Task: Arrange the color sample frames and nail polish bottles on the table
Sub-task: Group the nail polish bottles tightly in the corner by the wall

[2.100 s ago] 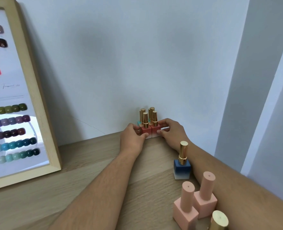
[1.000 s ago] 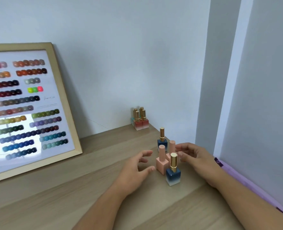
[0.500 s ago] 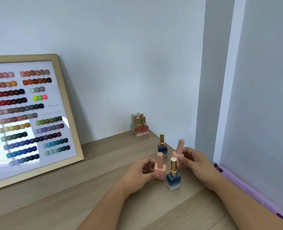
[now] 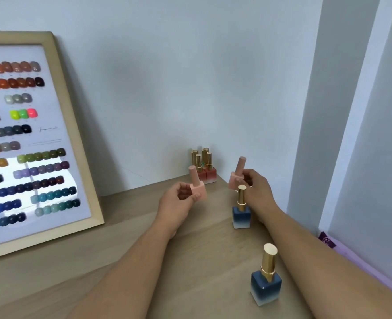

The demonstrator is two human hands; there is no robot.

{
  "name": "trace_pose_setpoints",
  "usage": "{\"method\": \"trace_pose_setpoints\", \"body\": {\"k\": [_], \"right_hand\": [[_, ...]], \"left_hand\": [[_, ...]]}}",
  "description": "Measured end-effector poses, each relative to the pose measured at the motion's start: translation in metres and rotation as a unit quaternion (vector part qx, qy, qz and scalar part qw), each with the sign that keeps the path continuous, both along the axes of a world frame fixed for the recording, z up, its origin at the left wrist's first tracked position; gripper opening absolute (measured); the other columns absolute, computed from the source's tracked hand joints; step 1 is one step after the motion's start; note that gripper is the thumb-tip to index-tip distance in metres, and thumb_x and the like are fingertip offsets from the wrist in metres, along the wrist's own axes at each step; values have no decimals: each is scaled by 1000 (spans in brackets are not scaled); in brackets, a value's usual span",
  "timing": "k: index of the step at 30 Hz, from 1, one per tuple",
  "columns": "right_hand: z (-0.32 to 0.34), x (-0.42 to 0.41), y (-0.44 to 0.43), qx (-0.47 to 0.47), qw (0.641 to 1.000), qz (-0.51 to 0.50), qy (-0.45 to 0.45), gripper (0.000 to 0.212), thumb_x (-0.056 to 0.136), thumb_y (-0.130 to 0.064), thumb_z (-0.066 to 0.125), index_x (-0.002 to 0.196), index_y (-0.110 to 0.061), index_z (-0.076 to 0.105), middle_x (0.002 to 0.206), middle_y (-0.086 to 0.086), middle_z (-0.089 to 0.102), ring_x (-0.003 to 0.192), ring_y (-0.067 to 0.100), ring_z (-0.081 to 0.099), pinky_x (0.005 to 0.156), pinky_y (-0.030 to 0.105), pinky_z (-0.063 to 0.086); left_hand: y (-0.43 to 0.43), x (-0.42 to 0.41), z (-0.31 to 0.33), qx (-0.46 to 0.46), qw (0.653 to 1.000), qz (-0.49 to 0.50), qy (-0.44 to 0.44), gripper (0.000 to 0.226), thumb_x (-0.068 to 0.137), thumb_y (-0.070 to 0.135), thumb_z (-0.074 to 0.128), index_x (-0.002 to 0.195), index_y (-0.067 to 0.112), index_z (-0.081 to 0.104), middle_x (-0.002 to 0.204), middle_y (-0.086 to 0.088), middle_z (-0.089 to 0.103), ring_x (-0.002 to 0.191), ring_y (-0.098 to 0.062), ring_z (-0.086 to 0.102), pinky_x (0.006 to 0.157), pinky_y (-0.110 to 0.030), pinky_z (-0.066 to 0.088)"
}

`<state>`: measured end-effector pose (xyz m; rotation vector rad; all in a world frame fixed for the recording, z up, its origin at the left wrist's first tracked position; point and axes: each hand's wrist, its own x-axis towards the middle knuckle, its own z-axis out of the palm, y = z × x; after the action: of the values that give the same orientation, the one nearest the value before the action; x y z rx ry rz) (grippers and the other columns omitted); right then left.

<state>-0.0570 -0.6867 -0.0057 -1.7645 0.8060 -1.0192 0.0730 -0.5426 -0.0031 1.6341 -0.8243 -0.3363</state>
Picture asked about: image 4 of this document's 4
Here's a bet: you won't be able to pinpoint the person's right hand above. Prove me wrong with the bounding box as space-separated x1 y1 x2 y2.
235 169 280 225

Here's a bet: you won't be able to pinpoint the person's left hand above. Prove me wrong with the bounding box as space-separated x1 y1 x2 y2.
155 182 201 239

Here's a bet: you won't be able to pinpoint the pink nail polish bottle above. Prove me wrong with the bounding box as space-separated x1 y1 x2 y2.
188 165 207 201
229 156 248 190

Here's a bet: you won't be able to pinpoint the person's right forearm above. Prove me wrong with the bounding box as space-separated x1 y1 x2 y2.
258 204 392 319

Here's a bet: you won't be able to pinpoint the person's left forearm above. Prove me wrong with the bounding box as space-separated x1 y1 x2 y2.
66 224 180 319

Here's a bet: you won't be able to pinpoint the blue nail polish bottle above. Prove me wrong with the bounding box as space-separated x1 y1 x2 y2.
250 243 282 307
232 185 252 229

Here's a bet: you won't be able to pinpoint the wooden framed nail colour chart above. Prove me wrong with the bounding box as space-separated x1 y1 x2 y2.
0 31 105 262

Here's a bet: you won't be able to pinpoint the rows of nail colour swatches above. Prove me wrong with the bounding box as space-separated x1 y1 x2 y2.
0 60 81 232

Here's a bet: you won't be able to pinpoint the light purple mat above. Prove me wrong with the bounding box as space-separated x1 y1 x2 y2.
318 231 392 303

